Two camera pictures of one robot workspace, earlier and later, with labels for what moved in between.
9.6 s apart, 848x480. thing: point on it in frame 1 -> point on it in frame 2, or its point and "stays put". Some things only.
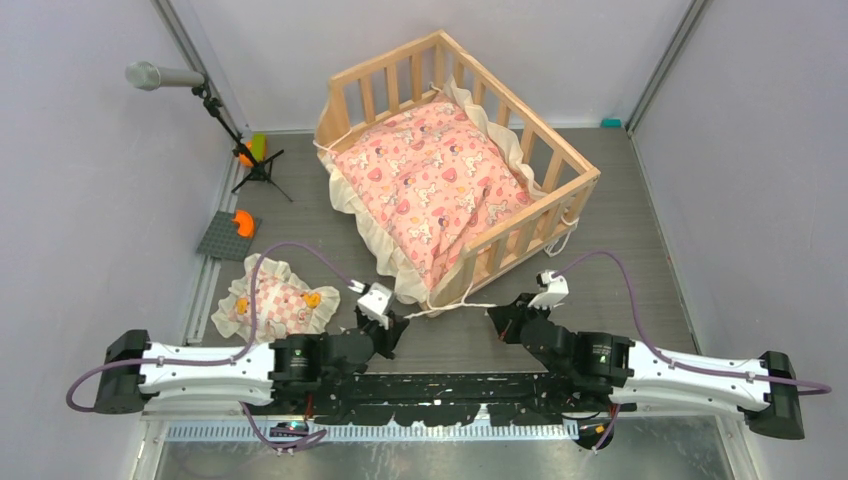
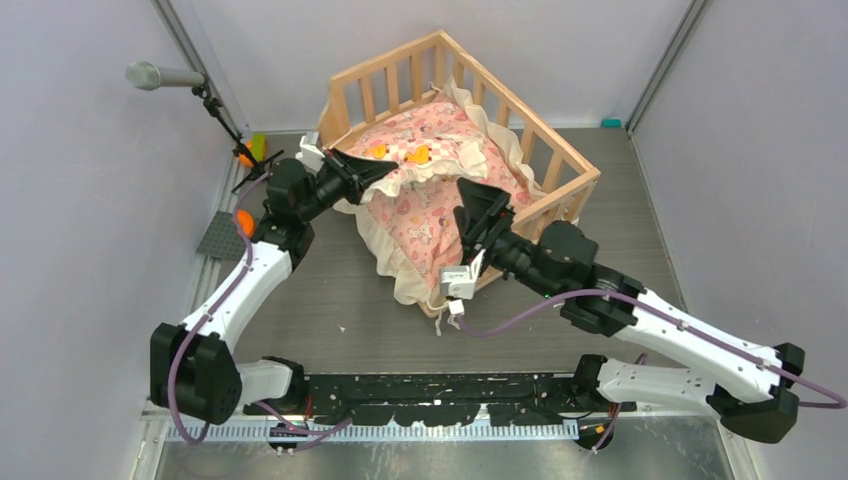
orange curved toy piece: [245, 223] stays put
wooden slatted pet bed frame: [560, 171] stays put
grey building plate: [224, 240] stays put
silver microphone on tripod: [148, 76] stays put
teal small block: [611, 123] stays put
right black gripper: [508, 317] -> [481, 204]
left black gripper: [389, 335] -> [353, 172]
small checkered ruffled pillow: [285, 305] -> [424, 158]
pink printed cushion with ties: [425, 186] stays put
